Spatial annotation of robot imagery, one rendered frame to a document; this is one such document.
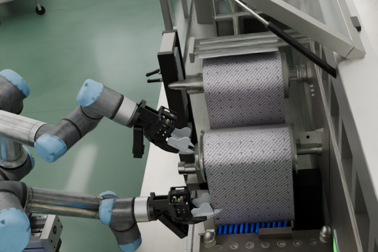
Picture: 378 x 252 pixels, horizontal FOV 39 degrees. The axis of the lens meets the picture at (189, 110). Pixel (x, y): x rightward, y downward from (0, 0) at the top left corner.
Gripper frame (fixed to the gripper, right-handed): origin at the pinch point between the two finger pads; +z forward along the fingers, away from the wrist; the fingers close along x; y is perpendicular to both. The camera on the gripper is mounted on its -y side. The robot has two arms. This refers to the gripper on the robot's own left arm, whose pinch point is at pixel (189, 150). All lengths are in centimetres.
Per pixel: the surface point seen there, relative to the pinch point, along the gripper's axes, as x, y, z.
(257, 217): -8.2, -4.7, 26.6
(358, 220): -47, 39, 17
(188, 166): 0.8, -6.3, 3.4
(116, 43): 309, -165, -4
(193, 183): -0.9, -9.9, 7.4
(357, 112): -40, 55, 4
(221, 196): -8.2, -3.3, 13.1
